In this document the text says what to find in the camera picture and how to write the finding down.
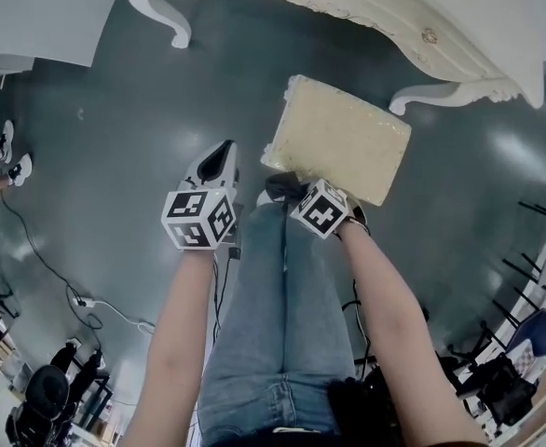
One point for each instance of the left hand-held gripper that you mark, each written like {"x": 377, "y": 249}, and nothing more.
{"x": 194, "y": 217}

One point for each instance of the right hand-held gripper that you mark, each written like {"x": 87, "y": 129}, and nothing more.
{"x": 322, "y": 212}

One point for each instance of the dark blue cloth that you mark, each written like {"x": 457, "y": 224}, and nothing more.
{"x": 282, "y": 184}

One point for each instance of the cream upholstered stool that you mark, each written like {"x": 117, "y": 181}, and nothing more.
{"x": 343, "y": 142}

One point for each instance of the person's left forearm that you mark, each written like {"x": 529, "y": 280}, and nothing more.
{"x": 180, "y": 342}

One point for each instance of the person's right forearm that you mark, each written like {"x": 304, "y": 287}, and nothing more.
{"x": 394, "y": 319}

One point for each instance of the white ornate dressing table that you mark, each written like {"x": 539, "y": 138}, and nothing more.
{"x": 394, "y": 21}

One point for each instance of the thin wrist band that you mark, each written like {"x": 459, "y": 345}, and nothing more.
{"x": 359, "y": 224}

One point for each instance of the person's left white shoe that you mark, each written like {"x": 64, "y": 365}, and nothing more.
{"x": 266, "y": 198}

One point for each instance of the person's blue jeans legs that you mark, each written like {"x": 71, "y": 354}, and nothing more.
{"x": 277, "y": 319}

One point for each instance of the white power strip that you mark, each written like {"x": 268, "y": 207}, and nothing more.
{"x": 85, "y": 302}

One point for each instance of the gold drawer knob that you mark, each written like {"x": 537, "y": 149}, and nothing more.
{"x": 429, "y": 35}

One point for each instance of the white cabinet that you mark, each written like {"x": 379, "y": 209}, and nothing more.
{"x": 35, "y": 21}

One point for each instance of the blue chair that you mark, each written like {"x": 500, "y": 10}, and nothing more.
{"x": 538, "y": 333}

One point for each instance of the black office chair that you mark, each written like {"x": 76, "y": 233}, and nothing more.
{"x": 501, "y": 389}

